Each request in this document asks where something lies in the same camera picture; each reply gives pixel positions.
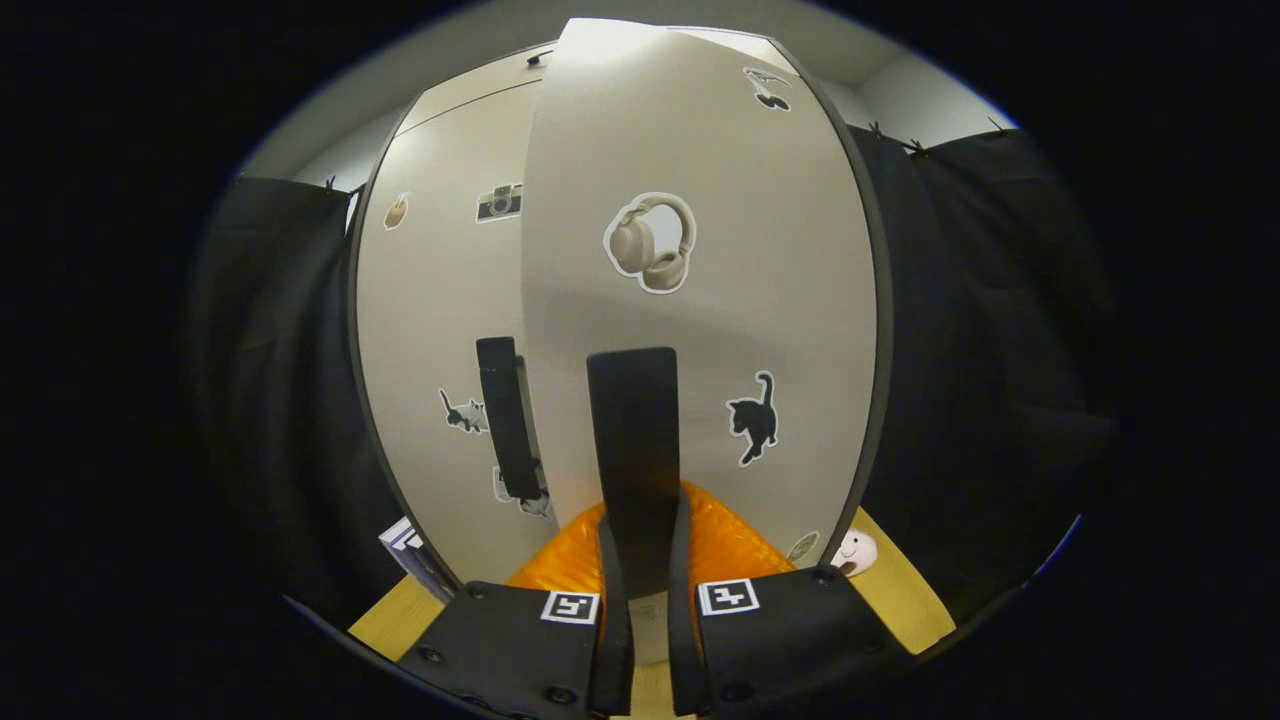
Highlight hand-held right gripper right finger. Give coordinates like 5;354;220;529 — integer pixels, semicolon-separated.
666;480;916;719

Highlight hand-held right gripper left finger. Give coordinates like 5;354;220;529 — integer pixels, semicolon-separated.
398;500;637;720

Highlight beige cabinet door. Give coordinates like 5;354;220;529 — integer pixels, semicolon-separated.
355;80;549;586
520;18;883;601

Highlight beige double-door shoe cabinet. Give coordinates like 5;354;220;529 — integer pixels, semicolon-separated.
345;18;896;601

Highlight beige cabinet drawer front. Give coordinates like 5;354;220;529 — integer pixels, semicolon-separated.
395;42;561;141

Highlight white plush toy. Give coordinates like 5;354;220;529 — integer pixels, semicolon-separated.
830;530;879;579

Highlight stack of blue books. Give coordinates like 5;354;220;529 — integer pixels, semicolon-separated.
378;517;456;601

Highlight black backdrop cloth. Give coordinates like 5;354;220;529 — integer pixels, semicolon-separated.
185;125;1116;626

